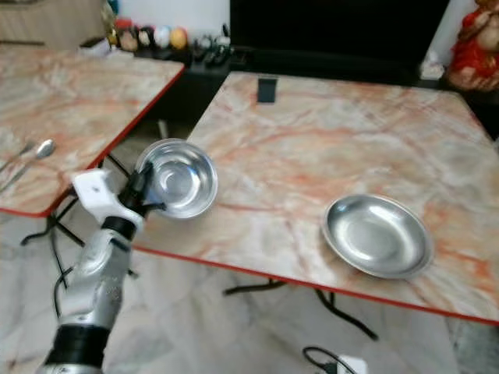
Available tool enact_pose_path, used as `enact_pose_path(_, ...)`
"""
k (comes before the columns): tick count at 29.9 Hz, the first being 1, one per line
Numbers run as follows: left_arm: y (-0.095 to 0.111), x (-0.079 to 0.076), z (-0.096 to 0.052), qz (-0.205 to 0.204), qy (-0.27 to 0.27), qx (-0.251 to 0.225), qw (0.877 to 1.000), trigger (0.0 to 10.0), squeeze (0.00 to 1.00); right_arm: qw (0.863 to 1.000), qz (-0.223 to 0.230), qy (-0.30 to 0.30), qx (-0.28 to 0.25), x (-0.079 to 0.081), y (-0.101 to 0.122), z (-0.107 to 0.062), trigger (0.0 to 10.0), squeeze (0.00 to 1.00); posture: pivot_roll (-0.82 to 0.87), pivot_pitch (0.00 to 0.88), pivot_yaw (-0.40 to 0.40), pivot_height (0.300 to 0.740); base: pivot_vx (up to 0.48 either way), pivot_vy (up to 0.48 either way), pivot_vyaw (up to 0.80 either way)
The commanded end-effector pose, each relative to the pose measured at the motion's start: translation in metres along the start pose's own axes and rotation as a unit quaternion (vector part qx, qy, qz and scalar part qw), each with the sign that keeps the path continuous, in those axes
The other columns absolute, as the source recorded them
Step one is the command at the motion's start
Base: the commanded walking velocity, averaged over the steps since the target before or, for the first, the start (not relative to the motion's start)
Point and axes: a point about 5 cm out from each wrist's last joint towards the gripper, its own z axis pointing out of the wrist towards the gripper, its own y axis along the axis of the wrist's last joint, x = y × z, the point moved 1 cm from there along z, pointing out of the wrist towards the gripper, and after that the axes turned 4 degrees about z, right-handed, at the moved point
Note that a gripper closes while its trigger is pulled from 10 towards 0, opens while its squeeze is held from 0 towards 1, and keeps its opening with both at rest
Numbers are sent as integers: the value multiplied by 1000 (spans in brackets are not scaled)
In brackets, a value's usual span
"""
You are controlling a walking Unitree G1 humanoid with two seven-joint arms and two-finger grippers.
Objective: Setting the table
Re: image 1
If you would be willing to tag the small steel bowl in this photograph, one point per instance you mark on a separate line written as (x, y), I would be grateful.
(182, 178)

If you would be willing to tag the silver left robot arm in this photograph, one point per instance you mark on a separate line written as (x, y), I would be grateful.
(97, 269)

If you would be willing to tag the black metal table legs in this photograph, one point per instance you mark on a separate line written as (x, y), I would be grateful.
(339, 308)
(47, 222)

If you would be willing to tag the black low television cabinet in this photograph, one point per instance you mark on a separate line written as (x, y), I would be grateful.
(195, 89)

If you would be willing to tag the steel spoon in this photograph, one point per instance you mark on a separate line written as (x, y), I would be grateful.
(44, 148)

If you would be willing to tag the steel fork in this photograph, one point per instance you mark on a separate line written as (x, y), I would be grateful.
(17, 153)

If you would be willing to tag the small white box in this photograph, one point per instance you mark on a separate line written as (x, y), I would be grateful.
(97, 47)

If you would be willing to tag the white round toy figure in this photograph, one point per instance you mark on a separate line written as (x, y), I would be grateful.
(162, 37)

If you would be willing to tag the red round toy figure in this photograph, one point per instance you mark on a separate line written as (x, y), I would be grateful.
(126, 34)

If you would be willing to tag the orange round toy figure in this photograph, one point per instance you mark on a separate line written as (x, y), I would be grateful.
(178, 37)

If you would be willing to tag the small black stand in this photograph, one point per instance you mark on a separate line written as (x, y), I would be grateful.
(267, 89)

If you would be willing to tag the wooden cabinet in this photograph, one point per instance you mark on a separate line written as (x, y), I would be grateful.
(51, 19)

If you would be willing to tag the shallow steel plate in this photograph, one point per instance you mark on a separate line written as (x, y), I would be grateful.
(378, 236)

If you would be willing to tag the black television screen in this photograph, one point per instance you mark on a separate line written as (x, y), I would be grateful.
(339, 31)

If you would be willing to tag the white power adapter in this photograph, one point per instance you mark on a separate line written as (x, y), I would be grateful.
(352, 365)

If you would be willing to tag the small white container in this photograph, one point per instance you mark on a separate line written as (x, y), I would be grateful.
(431, 68)

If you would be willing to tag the red seated figurine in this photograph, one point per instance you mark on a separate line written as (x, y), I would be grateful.
(475, 51)

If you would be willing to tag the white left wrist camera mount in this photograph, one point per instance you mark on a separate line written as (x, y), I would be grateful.
(101, 195)

